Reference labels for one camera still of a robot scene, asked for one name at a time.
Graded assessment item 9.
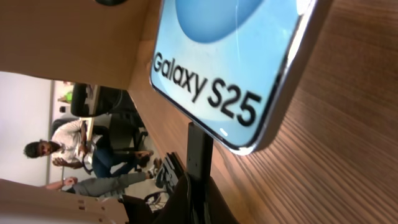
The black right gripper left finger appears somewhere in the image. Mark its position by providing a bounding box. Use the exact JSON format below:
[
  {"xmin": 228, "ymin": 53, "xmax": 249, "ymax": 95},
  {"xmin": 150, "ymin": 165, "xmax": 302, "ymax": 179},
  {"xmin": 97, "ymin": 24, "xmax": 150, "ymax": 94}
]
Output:
[{"xmin": 123, "ymin": 172, "xmax": 192, "ymax": 224}]

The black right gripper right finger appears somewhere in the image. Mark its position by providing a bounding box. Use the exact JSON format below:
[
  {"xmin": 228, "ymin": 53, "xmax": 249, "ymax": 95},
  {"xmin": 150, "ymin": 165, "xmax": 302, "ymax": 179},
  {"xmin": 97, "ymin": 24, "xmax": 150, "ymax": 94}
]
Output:
[{"xmin": 205, "ymin": 177, "xmax": 238, "ymax": 224}]

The black USB charging cable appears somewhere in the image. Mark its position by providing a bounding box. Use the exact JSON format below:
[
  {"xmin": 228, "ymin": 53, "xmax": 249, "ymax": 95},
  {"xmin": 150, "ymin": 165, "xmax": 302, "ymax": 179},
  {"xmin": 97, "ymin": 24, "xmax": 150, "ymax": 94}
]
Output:
[{"xmin": 185, "ymin": 121, "xmax": 215, "ymax": 187}]

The turquoise screen smartphone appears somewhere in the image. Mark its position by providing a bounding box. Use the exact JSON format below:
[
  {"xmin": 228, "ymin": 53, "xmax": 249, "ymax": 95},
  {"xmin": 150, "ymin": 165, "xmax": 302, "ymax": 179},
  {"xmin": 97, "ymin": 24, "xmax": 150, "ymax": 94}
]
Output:
[{"xmin": 150, "ymin": 0, "xmax": 332, "ymax": 156}]

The person in grey trousers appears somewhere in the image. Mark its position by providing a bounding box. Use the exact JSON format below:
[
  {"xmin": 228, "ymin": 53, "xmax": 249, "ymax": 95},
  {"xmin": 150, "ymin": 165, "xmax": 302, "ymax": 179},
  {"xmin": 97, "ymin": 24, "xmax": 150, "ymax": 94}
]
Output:
[{"xmin": 43, "ymin": 166, "xmax": 160, "ymax": 197}]

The black office chair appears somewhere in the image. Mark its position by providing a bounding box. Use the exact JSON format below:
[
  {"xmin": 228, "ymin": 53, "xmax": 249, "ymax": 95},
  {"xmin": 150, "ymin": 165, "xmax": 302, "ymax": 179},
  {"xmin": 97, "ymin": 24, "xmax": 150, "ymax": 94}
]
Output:
[{"xmin": 71, "ymin": 83, "xmax": 148, "ymax": 150}]

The seated man white shirt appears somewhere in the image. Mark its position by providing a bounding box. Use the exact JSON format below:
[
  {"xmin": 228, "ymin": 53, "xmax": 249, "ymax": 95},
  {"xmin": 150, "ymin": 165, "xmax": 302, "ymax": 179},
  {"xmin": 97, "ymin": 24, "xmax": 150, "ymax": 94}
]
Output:
[{"xmin": 24, "ymin": 120, "xmax": 153, "ymax": 178}]

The cardboard box panel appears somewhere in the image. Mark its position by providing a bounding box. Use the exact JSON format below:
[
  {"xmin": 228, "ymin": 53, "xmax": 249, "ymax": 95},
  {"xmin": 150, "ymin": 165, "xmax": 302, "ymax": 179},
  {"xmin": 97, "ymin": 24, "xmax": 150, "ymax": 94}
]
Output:
[{"xmin": 1, "ymin": 0, "xmax": 161, "ymax": 89}]

